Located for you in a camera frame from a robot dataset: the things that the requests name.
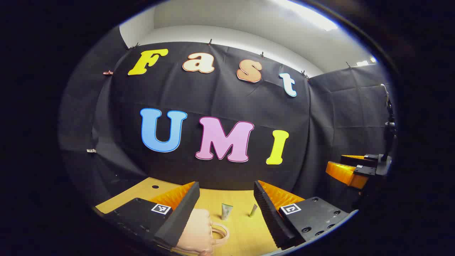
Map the black backdrop cloth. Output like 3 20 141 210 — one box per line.
59 27 397 214

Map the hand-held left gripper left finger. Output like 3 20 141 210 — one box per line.
103 181 200 249

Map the white green skin care tube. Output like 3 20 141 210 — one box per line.
221 203 234 221

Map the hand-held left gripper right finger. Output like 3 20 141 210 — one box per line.
253 180 358 250

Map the pink suitcase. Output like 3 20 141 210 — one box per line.
176 209 230 256

